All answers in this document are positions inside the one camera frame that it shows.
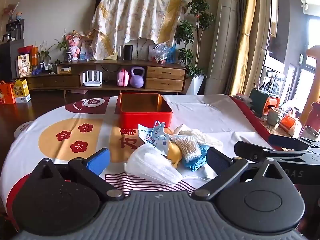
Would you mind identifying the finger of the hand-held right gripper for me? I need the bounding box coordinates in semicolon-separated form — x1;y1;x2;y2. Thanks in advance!
234;141;320;165
269;134;320;153

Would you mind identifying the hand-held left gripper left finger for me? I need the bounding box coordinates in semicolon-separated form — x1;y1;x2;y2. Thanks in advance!
32;148;125;202

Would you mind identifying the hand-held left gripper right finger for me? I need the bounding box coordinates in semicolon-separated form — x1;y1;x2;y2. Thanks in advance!
191;147;288;201

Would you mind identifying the blue glove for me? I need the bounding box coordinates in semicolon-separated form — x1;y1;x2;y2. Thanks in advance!
181;145;209;172

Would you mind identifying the white mesh cloth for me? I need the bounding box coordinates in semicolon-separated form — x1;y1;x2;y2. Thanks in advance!
174;124;224;148

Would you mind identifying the cotton swab bag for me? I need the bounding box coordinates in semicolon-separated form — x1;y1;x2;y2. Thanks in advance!
175;136;202;163

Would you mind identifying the yellow soft toy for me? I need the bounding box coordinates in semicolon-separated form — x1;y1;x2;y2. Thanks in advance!
166;142;182;167

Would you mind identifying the white face mask packet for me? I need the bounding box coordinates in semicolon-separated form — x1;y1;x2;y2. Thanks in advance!
124;142;184;186

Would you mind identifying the red tin box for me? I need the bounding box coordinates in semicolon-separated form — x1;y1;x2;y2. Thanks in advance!
117;93;173;130

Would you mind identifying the green mug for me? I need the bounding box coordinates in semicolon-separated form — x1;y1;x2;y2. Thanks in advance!
267;107;283;126

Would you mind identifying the red bottle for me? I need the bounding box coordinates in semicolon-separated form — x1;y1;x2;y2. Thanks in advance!
304;101;320;140

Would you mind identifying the orange plastic container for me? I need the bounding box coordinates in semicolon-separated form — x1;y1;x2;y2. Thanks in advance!
265;97;280;115

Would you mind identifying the dark green holder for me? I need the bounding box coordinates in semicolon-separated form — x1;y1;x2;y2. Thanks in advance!
250;88;269;117

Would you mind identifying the printed tablecloth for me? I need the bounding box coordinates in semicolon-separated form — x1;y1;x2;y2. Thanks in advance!
0;94;298;207

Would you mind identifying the washing machine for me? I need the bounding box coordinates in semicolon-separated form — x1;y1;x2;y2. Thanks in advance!
260;70;285;99

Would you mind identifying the white planter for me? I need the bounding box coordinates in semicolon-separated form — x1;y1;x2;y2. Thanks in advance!
186;75;206;95

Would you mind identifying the white router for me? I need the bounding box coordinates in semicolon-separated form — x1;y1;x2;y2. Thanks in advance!
80;71;103;87

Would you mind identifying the white round floor disc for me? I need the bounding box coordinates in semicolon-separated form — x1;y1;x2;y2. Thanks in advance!
14;121;33;138

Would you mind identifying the pink toy suitcase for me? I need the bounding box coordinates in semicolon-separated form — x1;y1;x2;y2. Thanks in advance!
117;69;131;87

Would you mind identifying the purple kettlebell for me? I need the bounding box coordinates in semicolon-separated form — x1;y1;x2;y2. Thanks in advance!
129;67;145;88

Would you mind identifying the dark wooden drawer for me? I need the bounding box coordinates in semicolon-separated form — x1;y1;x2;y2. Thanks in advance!
26;75;81;89

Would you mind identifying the light wooden drawer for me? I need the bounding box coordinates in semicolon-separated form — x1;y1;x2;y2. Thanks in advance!
145;78;185;90
147;66;187;80

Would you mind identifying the wooden television cabinet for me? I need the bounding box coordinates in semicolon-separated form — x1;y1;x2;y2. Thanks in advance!
19;60;188;98

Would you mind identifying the yellow carton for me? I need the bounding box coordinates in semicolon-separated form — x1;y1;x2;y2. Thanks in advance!
12;79;32;103

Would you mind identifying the yellow curtain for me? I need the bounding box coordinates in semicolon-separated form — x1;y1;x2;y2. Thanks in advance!
230;0;272;97

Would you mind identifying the black speaker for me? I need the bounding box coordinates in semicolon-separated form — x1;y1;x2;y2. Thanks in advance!
123;44;133;61

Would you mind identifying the covered floor air conditioner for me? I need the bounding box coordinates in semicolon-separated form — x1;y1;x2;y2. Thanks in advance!
205;0;238;95

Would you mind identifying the orange gift bag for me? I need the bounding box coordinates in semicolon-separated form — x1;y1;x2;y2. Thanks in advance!
0;81;16;105

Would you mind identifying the blue bottle pack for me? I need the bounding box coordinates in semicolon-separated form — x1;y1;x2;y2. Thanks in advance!
166;46;177;63

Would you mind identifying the pink plush doll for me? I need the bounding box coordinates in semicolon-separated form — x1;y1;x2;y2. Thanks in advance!
66;31;84;60

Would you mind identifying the printed snack box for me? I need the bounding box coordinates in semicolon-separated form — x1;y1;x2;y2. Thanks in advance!
17;54;32;78

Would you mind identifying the small potted plant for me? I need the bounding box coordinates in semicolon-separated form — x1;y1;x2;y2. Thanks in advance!
55;30;73;63

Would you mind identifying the thin-leaf potted plant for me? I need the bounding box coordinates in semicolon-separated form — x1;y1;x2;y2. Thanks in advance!
35;40;54;67

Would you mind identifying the shell-shaped beige board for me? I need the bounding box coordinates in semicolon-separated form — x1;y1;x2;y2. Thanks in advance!
129;37;153;61

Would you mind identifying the clear plastic bag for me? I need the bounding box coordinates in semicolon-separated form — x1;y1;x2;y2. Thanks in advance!
150;43;170;63

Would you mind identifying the orange red box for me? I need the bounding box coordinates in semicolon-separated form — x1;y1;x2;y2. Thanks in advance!
17;45;39;65

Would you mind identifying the black cabinet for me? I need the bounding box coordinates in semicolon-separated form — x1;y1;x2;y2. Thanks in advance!
0;39;25;80

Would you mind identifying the floral cloth cover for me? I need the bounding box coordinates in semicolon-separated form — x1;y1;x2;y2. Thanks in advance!
91;0;187;60

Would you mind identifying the green indoor tree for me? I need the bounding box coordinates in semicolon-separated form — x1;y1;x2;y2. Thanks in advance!
175;0;215;78

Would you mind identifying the black rack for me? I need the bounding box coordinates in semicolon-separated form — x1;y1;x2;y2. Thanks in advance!
2;19;25;42

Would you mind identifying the dried flower vase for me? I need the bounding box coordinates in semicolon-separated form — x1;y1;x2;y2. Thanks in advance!
2;2;16;23

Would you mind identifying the picture frame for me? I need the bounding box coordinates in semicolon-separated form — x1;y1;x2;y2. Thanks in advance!
79;40;93;60

